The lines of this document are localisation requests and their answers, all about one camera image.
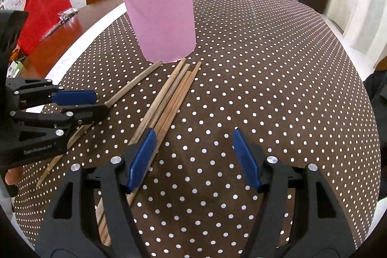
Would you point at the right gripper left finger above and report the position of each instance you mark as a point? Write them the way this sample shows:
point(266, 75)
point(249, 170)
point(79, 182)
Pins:
point(70, 228)

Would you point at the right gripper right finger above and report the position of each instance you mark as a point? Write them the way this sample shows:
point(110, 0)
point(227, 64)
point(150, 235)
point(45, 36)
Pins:
point(320, 227)

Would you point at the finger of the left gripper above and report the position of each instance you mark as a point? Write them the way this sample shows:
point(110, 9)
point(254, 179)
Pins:
point(39, 132)
point(27, 93)

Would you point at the wooden chopstick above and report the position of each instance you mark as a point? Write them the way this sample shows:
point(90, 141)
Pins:
point(103, 227)
point(101, 114)
point(156, 103)
point(168, 96)
point(168, 109)

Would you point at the left hand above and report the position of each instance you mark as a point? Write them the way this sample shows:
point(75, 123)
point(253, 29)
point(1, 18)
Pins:
point(14, 176)

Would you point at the red bag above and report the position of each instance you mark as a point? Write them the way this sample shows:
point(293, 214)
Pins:
point(43, 15)

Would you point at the small plastic packet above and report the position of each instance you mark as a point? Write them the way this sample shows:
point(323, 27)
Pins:
point(67, 14)

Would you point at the pink cup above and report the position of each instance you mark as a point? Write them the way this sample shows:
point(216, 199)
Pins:
point(165, 29)

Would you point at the brown polka dot tablecloth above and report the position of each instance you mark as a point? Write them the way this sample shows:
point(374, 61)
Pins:
point(272, 68)

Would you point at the dark jacket on chair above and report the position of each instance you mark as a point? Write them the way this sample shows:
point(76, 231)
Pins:
point(375, 85)

